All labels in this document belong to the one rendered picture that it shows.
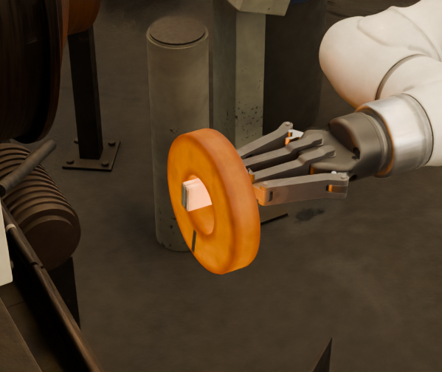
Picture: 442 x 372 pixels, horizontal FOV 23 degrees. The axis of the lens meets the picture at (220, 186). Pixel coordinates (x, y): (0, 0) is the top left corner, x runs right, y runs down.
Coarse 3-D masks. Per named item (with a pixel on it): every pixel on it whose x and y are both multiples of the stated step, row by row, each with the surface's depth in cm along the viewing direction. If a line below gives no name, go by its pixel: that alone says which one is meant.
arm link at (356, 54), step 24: (432, 0) 138; (336, 24) 142; (360, 24) 138; (384, 24) 136; (408, 24) 135; (432, 24) 136; (336, 48) 138; (360, 48) 135; (384, 48) 133; (408, 48) 133; (432, 48) 135; (336, 72) 138; (360, 72) 134; (384, 72) 131; (360, 96) 134
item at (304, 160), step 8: (312, 152) 118; (320, 152) 119; (328, 152) 118; (296, 160) 118; (304, 160) 117; (312, 160) 118; (272, 168) 117; (280, 168) 117; (288, 168) 117; (296, 168) 117; (304, 168) 118; (256, 176) 115; (264, 176) 115; (272, 176) 116; (280, 176) 117; (288, 176) 117; (296, 176) 118
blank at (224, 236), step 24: (192, 144) 113; (216, 144) 111; (168, 168) 120; (192, 168) 114; (216, 168) 109; (240, 168) 110; (216, 192) 110; (240, 192) 109; (192, 216) 118; (216, 216) 112; (240, 216) 109; (192, 240) 120; (216, 240) 114; (240, 240) 110; (216, 264) 115; (240, 264) 113
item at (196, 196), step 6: (186, 186) 113; (192, 186) 113; (198, 186) 113; (186, 192) 113; (192, 192) 113; (198, 192) 113; (204, 192) 114; (186, 198) 113; (192, 198) 113; (198, 198) 114; (204, 198) 114; (186, 204) 114; (192, 204) 114; (198, 204) 114; (204, 204) 115
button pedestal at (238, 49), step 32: (224, 0) 214; (256, 0) 203; (288, 0) 207; (224, 32) 218; (256, 32) 216; (224, 64) 223; (256, 64) 221; (224, 96) 228; (256, 96) 226; (224, 128) 233; (256, 128) 231
